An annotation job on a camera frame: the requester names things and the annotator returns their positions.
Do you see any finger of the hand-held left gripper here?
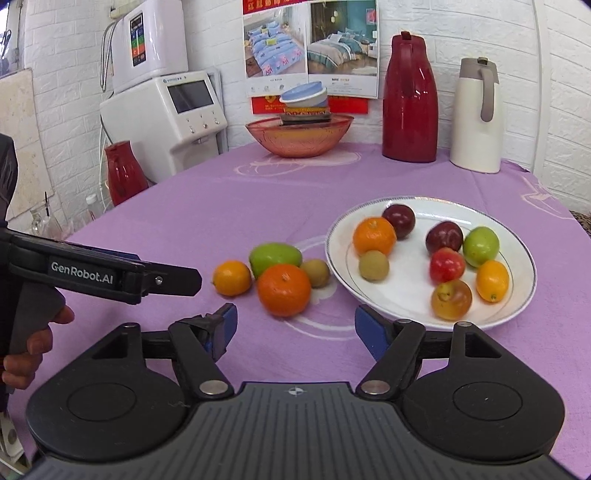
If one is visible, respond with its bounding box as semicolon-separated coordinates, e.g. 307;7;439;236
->
85;247;141;262
137;262;203;297

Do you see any red glass bowl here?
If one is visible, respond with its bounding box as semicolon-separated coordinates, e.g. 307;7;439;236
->
245;114;355;158

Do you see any red and yellow apple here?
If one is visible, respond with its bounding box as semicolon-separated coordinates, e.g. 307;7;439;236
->
431;279;473;321

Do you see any person's dark clothing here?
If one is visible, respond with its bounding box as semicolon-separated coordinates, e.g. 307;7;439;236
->
0;134;19;227

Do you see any large green apple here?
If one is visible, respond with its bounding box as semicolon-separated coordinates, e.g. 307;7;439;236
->
462;226;501;268

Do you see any small orange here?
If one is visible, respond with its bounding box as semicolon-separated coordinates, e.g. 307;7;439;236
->
257;263;312;317

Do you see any white water dispenser with screen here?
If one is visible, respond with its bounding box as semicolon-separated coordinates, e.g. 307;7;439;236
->
100;69;228;185

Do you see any small red thermos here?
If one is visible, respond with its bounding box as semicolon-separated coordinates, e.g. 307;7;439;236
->
104;141;149;207

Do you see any white pipe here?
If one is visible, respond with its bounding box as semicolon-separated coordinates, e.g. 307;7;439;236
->
531;0;548;181

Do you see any small yellowish kiwi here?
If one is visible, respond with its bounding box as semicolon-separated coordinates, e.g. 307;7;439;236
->
359;250;390;282

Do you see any grey purifier hose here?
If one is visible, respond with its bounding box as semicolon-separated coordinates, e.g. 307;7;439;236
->
99;21;118;95

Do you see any glass bottle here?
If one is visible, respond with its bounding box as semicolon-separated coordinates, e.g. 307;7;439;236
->
30;203;63;241

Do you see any wall poster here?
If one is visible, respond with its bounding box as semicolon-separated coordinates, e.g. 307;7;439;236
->
242;0;380;115

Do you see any dark red plum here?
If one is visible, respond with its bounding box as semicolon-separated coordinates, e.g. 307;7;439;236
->
425;221;464;256
381;203;416;240

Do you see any person's left hand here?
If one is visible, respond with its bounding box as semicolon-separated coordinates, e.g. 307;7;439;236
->
0;305;75;394

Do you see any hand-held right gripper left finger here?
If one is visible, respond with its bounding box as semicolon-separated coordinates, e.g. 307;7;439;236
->
76;302;238;400

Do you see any white plate with blue rim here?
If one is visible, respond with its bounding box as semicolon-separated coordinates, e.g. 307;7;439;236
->
324;197;537;331

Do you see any clear plastic bottle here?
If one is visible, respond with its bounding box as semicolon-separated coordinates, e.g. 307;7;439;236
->
84;194;105;224

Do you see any purple tablecloth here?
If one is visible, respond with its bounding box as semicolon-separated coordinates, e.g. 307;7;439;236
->
14;141;591;462

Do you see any yellow lemon fruit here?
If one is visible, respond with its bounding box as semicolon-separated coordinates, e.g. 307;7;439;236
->
476;260;510;303

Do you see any tall red thermos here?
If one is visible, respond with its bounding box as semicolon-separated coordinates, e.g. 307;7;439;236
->
382;31;438;163

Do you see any large orange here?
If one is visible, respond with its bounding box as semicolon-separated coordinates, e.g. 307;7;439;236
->
353;216;397;257

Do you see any brown kiwi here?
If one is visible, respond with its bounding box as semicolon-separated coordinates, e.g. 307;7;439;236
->
300;259;331;289

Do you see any brown patterned cloth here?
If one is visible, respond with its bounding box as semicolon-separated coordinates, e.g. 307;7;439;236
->
570;210;591;241

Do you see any grey bowl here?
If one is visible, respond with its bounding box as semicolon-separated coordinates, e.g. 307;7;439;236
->
281;90;328;110

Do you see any white thermos with beige handle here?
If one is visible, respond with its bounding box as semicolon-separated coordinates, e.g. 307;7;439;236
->
450;56;502;174

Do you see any white wall water purifier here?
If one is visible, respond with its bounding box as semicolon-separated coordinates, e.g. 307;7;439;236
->
111;0;189;95

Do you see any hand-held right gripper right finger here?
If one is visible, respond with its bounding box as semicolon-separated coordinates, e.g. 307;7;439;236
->
355;304;518;400

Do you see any dark bowl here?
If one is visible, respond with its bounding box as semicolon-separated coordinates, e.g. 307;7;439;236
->
281;113;334;128

